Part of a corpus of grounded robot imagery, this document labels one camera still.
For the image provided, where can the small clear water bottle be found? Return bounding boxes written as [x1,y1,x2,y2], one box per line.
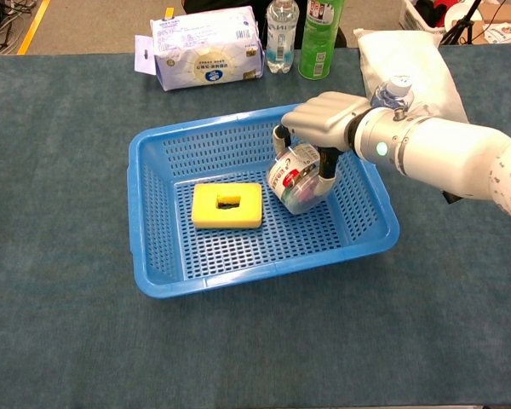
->
[369,75,415,111]

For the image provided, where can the clear round container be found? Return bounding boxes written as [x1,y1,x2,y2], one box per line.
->
[267,143,324,216]

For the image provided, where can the green cylindrical can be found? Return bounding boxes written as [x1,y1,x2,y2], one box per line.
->
[297,0,345,81]

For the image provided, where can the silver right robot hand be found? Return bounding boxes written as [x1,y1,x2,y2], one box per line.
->
[272,91,374,198]

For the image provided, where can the yellow sponge with rectangular hole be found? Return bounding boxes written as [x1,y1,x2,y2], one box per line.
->
[191,182,264,230]

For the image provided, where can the white powder-filled plastic bag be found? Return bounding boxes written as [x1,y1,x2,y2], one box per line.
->
[353,28,469,124]

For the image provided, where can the black tripod stand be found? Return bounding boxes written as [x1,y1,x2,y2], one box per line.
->
[440,0,483,46]

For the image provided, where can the blue perforated plastic basket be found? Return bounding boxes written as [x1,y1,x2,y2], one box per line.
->
[127,103,400,299]

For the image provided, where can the white plastic crate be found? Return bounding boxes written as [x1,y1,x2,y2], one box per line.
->
[399,0,448,34]

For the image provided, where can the lavender wet wipes pack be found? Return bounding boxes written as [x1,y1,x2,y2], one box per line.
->
[134,6,266,92]

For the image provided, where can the dark clothed person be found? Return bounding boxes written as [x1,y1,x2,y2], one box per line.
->
[182,0,351,50]

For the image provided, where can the long yellow floor tape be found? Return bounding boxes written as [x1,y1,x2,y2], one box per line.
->
[16,0,51,55]

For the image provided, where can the brown cardboard box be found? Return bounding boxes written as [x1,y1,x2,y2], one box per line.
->
[472,3,511,44]

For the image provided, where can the black floor cables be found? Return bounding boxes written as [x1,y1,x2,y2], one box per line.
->
[0,0,38,55]

